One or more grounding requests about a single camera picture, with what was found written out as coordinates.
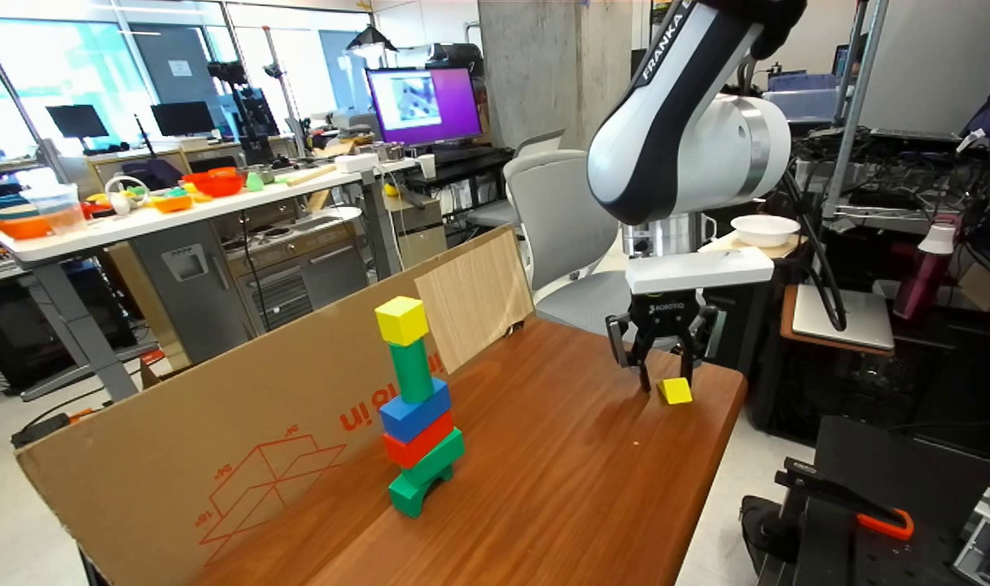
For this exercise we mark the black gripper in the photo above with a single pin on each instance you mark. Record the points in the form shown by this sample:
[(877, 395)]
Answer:
[(678, 316)]

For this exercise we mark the yellow triangular block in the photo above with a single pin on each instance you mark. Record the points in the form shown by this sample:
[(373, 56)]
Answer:
[(675, 391)]

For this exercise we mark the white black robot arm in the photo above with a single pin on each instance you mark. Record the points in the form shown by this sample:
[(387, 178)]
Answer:
[(678, 146)]

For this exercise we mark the green upright block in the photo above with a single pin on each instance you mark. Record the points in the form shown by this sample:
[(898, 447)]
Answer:
[(412, 373)]

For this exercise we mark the yellow cube block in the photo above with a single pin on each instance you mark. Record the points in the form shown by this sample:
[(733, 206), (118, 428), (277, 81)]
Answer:
[(400, 320)]

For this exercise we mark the blue rectangular block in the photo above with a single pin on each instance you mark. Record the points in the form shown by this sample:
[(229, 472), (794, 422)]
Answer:
[(408, 422)]

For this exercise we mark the red flat block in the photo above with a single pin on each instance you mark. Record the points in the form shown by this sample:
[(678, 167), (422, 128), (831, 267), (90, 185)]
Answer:
[(412, 450)]

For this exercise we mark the green arch block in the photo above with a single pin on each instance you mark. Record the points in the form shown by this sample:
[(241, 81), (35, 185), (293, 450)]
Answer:
[(412, 486)]

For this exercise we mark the white bowl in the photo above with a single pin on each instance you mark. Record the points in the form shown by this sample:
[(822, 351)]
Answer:
[(763, 228)]

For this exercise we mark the grey office chair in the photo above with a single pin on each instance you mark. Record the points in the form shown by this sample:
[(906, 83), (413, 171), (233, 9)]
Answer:
[(568, 237)]

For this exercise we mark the silver laptop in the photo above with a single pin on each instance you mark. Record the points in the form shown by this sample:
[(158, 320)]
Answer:
[(863, 316)]

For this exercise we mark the light wooden board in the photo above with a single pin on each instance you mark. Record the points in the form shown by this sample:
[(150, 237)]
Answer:
[(473, 299)]

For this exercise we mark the maroon water bottle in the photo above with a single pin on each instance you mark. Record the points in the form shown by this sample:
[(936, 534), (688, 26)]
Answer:
[(929, 267)]

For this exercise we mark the purple screen monitor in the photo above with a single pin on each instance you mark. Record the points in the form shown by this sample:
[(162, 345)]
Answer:
[(424, 106)]

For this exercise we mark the orange bowl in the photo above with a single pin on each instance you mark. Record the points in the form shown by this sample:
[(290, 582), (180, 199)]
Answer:
[(222, 182)]

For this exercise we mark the white long desk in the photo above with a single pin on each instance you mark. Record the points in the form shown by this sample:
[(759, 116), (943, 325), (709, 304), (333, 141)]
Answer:
[(51, 288)]

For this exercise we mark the brown cardboard sheet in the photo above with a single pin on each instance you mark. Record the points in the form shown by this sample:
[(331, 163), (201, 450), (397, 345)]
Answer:
[(165, 482)]

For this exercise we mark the orange handled black clamp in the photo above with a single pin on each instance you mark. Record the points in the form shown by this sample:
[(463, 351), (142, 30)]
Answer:
[(869, 516)]

